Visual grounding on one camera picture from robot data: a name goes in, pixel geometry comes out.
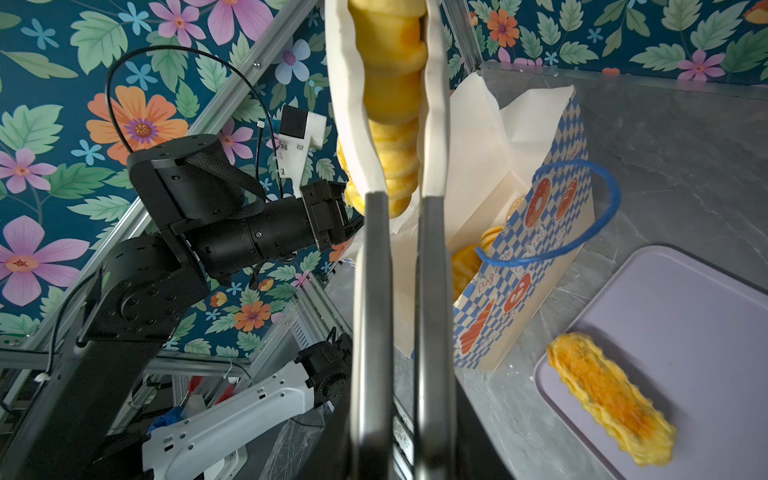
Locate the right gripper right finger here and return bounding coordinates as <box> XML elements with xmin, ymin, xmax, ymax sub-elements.
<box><xmin>414</xmin><ymin>1</ymin><xmax>457</xmax><ymax>479</ymax></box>

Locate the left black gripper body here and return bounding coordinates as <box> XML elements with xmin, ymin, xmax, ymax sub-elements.
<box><xmin>300</xmin><ymin>180</ymin><xmax>364</xmax><ymax>250</ymax></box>

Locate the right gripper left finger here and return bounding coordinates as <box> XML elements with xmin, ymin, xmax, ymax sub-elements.
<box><xmin>325</xmin><ymin>1</ymin><xmax>394</xmax><ymax>479</ymax></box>

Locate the checkered paper bag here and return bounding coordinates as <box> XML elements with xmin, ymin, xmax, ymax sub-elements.
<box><xmin>391</xmin><ymin>74</ymin><xmax>595</xmax><ymax>370</ymax></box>

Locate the ridged long bread roll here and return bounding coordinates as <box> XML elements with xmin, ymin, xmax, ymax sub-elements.
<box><xmin>326</xmin><ymin>1</ymin><xmax>428</xmax><ymax>219</ymax></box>

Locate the sugared bread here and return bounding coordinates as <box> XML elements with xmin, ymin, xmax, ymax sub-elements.
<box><xmin>451</xmin><ymin>225</ymin><xmax>503</xmax><ymax>301</ymax></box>

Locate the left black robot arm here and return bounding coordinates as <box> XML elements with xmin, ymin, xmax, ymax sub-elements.
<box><xmin>1</xmin><ymin>134</ymin><xmax>363</xmax><ymax>479</ymax></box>

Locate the braided flat pastry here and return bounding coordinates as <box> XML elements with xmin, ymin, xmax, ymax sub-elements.
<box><xmin>546</xmin><ymin>332</ymin><xmax>677</xmax><ymax>467</ymax></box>

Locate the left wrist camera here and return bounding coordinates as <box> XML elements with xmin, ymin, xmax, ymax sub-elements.
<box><xmin>275</xmin><ymin>105</ymin><xmax>327</xmax><ymax>198</ymax></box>

